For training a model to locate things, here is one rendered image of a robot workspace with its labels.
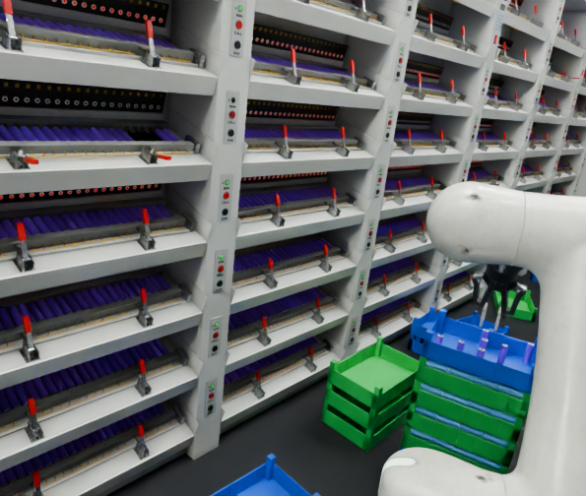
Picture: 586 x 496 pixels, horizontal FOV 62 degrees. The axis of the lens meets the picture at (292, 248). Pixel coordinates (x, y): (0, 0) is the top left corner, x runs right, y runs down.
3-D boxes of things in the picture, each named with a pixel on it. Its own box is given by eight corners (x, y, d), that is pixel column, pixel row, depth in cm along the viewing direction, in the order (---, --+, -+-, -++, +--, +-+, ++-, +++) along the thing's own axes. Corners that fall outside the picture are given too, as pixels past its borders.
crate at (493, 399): (529, 385, 149) (536, 362, 146) (524, 420, 131) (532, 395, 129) (430, 351, 161) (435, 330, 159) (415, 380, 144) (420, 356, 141)
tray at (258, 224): (360, 223, 178) (376, 190, 171) (231, 250, 134) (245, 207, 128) (322, 195, 188) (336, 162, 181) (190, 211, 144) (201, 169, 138)
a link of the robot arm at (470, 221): (514, 275, 68) (531, 186, 66) (419, 260, 71) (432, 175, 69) (497, 258, 85) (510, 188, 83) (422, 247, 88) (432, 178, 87)
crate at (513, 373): (536, 362, 146) (544, 338, 144) (532, 395, 129) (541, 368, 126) (435, 330, 159) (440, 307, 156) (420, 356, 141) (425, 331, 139)
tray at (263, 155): (369, 168, 171) (386, 132, 164) (237, 178, 128) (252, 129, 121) (329, 142, 181) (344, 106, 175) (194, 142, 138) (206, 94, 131)
